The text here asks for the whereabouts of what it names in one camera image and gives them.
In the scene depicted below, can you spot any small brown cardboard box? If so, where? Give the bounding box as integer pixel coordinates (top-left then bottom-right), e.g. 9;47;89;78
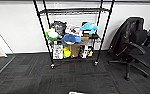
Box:
81;33;99;43

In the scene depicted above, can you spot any black office chair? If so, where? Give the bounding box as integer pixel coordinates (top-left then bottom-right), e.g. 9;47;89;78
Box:
108;17;150;82

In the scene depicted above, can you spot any tall brown box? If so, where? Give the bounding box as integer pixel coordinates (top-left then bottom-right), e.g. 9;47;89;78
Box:
70;43;82;59

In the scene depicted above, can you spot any white and black package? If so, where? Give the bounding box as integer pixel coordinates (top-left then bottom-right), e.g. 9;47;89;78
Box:
80;44;94;59

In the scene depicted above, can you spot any yellow green toy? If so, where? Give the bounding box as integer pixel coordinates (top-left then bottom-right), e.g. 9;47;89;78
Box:
62;46;73;59

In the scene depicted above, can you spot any black bag with grey print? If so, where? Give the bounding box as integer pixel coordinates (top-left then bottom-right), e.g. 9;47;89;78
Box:
50;20;68;38

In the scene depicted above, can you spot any blue cap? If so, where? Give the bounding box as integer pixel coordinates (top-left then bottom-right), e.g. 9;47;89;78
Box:
60;33;83;45

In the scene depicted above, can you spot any white printed package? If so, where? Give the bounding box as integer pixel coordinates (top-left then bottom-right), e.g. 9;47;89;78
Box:
52;43;64;60

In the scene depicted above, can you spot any black wire shelf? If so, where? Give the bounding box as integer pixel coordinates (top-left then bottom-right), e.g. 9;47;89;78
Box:
32;0;116;70

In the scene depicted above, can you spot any green and white round toy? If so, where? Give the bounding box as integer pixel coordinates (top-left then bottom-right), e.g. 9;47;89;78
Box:
45;28;60;43

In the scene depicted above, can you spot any light blue plush toy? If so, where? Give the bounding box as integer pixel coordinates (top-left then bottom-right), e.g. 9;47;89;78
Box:
80;22;99;35

